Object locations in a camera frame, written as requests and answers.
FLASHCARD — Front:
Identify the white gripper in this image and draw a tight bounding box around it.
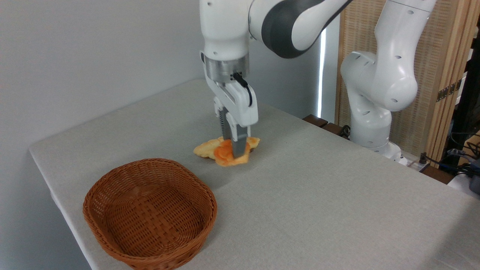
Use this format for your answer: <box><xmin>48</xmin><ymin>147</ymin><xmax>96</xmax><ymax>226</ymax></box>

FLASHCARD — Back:
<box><xmin>204</xmin><ymin>75</ymin><xmax>260</xmax><ymax>158</ymax></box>

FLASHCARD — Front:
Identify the round orange bread bun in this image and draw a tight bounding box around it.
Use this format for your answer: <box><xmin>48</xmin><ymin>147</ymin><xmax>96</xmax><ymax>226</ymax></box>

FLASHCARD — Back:
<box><xmin>213</xmin><ymin>136</ymin><xmax>251</xmax><ymax>167</ymax></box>

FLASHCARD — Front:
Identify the long pale braided bread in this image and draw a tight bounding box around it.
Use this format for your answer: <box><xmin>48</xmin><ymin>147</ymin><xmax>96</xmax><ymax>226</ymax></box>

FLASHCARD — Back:
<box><xmin>193</xmin><ymin>136</ymin><xmax>261</xmax><ymax>159</ymax></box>

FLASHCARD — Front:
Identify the brown wicker basket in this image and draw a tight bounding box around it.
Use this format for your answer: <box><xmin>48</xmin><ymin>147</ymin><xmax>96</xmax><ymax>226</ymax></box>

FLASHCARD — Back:
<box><xmin>82</xmin><ymin>157</ymin><xmax>218</xmax><ymax>270</ymax></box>

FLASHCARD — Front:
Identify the brass screen hinge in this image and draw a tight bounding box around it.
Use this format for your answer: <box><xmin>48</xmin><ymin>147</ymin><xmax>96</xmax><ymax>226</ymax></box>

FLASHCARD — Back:
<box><xmin>436</xmin><ymin>79</ymin><xmax>463</xmax><ymax>103</ymax></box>

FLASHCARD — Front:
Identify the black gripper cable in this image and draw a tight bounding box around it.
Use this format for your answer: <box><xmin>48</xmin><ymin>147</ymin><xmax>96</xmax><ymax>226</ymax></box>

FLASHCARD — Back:
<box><xmin>232</xmin><ymin>72</ymin><xmax>254</xmax><ymax>108</ymax></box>

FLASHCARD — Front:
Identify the black cable bundle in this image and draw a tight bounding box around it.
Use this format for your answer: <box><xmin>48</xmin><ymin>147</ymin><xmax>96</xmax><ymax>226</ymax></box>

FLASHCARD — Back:
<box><xmin>417</xmin><ymin>131</ymin><xmax>480</xmax><ymax>177</ymax></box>

